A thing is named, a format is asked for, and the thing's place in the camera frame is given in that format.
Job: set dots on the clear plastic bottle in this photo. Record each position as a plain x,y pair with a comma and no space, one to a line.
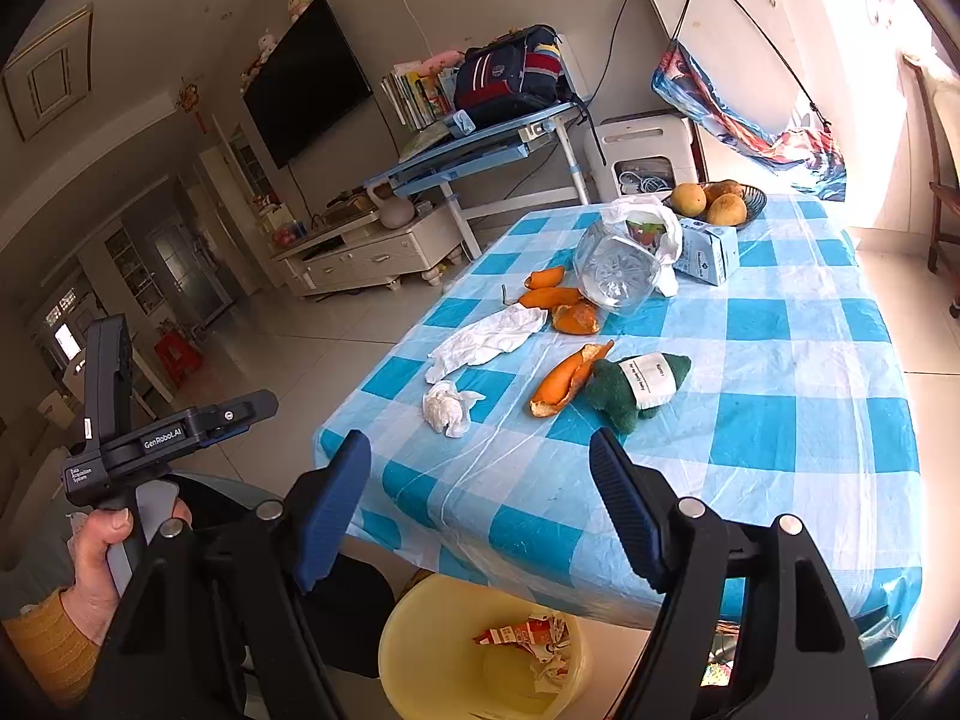
615,270

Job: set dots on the small curled orange peel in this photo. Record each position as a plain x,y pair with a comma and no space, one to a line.
544,280

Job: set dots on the dark glass fruit bowl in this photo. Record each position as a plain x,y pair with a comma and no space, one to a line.
754,202

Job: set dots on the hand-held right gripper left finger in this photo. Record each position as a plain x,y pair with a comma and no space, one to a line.
334,514

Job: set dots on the person's left hand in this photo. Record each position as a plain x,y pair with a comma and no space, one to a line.
90,570

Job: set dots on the white television cabinet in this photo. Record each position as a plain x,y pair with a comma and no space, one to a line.
367,251

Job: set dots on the person's left forearm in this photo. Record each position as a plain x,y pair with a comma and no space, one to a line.
45,652

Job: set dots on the orange peel pieces group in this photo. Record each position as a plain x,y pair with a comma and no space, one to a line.
576,319

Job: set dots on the wooden chair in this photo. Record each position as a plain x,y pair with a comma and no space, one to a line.
941,195

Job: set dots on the smooth yellow mango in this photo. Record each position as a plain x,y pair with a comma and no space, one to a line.
688,199

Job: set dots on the red plastic stool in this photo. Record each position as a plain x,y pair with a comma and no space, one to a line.
178,356

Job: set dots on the navy red backpack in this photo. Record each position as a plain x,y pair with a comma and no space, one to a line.
502,79

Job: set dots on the blue white study desk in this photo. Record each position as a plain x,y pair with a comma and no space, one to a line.
480,157

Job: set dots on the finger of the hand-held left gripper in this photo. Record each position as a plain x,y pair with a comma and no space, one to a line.
240,412

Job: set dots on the small blue white device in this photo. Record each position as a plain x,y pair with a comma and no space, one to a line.
462,122

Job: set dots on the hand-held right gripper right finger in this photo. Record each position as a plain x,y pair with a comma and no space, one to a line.
626,514

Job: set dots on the speckled yellow mango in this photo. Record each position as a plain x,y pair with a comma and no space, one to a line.
726,209

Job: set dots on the white pink plush toy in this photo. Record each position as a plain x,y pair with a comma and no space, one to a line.
264,45

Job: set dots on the grey blue milk carton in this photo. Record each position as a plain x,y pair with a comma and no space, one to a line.
709,251

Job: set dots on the torn red white carton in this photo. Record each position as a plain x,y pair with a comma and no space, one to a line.
536,641

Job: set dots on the black flat television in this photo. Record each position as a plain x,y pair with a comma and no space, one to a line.
307,82

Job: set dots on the long orange peel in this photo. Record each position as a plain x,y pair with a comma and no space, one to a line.
562,384

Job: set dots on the brown spotted mango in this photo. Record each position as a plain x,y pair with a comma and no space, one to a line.
726,187

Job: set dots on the long white tissue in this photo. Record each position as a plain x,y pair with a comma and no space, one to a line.
487,337

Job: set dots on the white floor appliance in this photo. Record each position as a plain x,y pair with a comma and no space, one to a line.
645,150

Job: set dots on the white green plush toy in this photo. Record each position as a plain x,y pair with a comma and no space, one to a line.
300,3

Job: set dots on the white tissue ball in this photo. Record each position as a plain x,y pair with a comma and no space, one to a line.
448,409

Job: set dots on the pink round vase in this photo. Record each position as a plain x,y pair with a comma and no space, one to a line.
395,211

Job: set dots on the white plastic bag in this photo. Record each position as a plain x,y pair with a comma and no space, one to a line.
660,221

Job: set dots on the square ceiling vent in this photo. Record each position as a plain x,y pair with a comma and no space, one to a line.
49,75

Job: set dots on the red knot wall ornament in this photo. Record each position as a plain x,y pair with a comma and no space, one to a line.
191,99

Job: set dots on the row of books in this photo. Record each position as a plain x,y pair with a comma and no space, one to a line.
412,97

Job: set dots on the yellow plastic trash bin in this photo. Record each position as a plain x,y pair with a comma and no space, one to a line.
420,660

